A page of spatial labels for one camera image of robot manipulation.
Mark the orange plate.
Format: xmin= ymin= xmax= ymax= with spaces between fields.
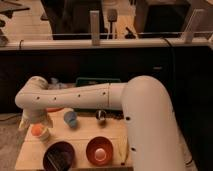
xmin=46 ymin=108 xmax=64 ymax=113

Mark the shiny dark metal cup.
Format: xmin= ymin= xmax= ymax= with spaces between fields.
xmin=96 ymin=110 xmax=106 ymax=123

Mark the dark purple bowl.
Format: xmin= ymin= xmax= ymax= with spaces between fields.
xmin=43 ymin=141 xmax=75 ymax=171

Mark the orange apple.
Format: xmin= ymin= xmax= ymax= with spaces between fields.
xmin=31 ymin=124 xmax=44 ymax=136

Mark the white barrier rail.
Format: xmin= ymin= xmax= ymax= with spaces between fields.
xmin=0 ymin=9 xmax=213 ymax=52

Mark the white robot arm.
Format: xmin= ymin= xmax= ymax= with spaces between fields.
xmin=15 ymin=76 xmax=186 ymax=171

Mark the green tray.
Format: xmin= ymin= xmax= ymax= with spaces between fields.
xmin=75 ymin=77 xmax=121 ymax=87

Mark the black cable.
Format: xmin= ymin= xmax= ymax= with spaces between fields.
xmin=161 ymin=37 xmax=178 ymax=101

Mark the red bowl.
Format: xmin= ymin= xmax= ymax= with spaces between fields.
xmin=86 ymin=136 xmax=113 ymax=166

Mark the blue cup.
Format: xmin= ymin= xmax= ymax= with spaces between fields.
xmin=64 ymin=111 xmax=77 ymax=128

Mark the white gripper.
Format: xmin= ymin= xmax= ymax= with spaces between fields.
xmin=19 ymin=109 xmax=53 ymax=130

